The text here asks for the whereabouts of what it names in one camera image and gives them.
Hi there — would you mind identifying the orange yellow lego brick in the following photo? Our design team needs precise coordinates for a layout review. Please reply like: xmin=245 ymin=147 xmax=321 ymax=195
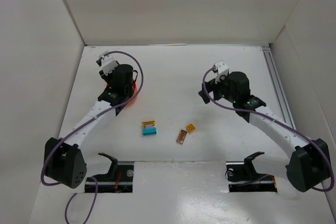
xmin=186 ymin=124 xmax=196 ymax=133

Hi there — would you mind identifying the brown lego plate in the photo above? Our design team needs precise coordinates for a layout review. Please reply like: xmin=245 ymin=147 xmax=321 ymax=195
xmin=176 ymin=130 xmax=188 ymax=144

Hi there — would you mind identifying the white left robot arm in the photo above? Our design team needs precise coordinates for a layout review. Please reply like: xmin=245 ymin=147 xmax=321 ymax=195
xmin=41 ymin=63 xmax=137 ymax=188

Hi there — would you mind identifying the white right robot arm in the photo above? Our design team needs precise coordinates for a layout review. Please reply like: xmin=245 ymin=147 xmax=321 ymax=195
xmin=199 ymin=67 xmax=335 ymax=192

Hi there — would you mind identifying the orange round divided container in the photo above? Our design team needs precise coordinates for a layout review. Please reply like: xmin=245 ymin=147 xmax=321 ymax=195
xmin=103 ymin=80 xmax=137 ymax=106

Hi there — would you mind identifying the yellow black striped lego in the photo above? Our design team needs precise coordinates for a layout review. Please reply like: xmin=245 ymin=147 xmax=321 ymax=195
xmin=142 ymin=120 xmax=155 ymax=127

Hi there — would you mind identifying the long teal lego brick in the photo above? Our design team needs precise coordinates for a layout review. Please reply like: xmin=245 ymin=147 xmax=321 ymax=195
xmin=142 ymin=127 xmax=157 ymax=136

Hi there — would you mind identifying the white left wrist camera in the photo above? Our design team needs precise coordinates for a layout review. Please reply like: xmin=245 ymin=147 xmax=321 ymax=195
xmin=96 ymin=51 xmax=118 ymax=76

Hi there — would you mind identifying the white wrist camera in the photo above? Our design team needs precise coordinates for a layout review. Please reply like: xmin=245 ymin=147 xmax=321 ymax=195
xmin=96 ymin=51 xmax=118 ymax=76
xmin=213 ymin=60 xmax=229 ymax=83

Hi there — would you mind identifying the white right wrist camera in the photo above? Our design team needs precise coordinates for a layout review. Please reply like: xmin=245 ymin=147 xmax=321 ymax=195
xmin=213 ymin=60 xmax=229 ymax=83

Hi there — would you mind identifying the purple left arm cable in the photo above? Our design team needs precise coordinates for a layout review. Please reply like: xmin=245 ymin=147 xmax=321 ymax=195
xmin=41 ymin=50 xmax=144 ymax=224

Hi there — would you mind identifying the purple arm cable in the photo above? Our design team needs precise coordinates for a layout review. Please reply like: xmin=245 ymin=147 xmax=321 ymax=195
xmin=41 ymin=50 xmax=144 ymax=224
xmin=202 ymin=67 xmax=332 ymax=192

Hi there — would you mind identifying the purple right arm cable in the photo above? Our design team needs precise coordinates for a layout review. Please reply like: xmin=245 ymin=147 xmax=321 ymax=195
xmin=202 ymin=67 xmax=332 ymax=192

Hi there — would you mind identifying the aluminium rail right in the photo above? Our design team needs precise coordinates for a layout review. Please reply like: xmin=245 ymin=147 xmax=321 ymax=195
xmin=261 ymin=46 xmax=296 ymax=129

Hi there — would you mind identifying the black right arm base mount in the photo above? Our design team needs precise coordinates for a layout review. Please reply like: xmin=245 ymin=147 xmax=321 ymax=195
xmin=225 ymin=152 xmax=278 ymax=193

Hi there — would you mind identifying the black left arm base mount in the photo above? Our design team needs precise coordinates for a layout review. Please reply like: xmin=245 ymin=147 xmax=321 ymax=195
xmin=84 ymin=153 xmax=134 ymax=194

